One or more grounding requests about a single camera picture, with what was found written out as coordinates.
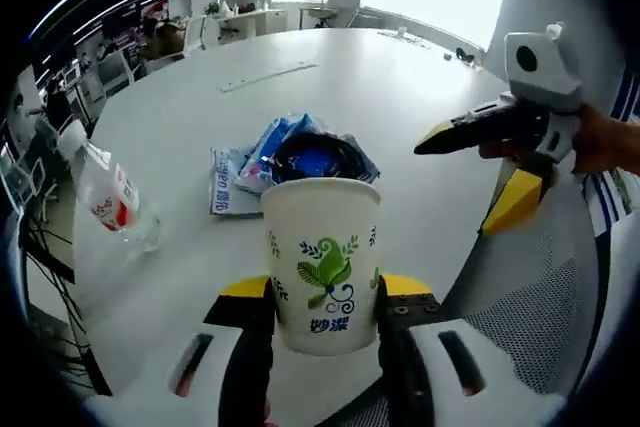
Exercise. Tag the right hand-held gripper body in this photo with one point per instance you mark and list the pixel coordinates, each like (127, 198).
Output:
(542, 72)

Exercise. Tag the clear plastic water bottle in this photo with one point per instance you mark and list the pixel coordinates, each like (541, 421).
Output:
(107, 197)

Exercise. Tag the person's right hand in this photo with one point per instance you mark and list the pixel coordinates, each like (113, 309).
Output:
(607, 142)

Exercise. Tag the white desk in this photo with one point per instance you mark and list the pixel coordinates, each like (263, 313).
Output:
(252, 21)

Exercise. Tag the potted plant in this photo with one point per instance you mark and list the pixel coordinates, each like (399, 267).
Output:
(212, 7)

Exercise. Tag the table socket panel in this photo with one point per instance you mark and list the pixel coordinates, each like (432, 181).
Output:
(270, 77)

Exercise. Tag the white office chair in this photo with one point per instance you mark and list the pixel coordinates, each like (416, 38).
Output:
(196, 32)

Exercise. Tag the grey mesh office chair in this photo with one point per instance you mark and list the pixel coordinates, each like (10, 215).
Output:
(540, 337)

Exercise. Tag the person's white shirt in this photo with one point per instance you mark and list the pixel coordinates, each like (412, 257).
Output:
(607, 197)

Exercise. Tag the white paper cup green print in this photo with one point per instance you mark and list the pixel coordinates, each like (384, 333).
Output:
(320, 227)

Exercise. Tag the small white items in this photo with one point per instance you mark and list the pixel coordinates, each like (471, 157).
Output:
(402, 37)

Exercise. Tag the small dark object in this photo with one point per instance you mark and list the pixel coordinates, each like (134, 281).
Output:
(465, 55)

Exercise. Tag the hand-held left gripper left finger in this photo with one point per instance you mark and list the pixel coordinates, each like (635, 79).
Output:
(240, 362)

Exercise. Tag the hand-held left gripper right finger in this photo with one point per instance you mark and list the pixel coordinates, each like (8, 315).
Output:
(400, 362)

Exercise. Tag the blue snack bag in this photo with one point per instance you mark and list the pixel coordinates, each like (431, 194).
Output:
(272, 134)

